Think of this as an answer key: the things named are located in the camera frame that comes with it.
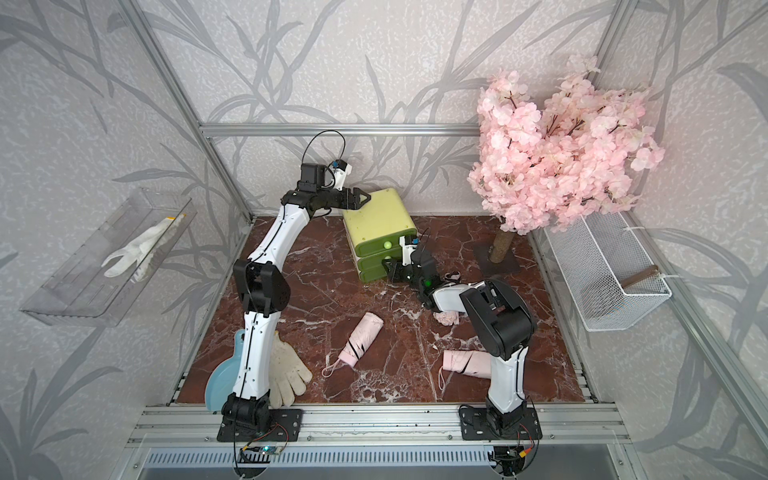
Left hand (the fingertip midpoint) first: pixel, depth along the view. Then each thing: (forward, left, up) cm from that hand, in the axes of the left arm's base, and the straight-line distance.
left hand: (363, 195), depth 96 cm
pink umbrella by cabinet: (-34, -27, -18) cm, 47 cm away
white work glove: (-49, +18, -23) cm, 57 cm away
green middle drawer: (-18, -4, -10) cm, 22 cm away
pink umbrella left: (-40, -1, -18) cm, 44 cm away
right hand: (-17, -7, -12) cm, 22 cm away
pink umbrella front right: (-46, -34, -21) cm, 61 cm away
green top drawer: (-16, -7, -4) cm, 18 cm away
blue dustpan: (-50, +36, -22) cm, 66 cm away
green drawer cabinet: (-14, -5, -1) cm, 15 cm away
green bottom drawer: (-19, -3, -17) cm, 26 cm away
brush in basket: (-37, -63, +2) cm, 73 cm away
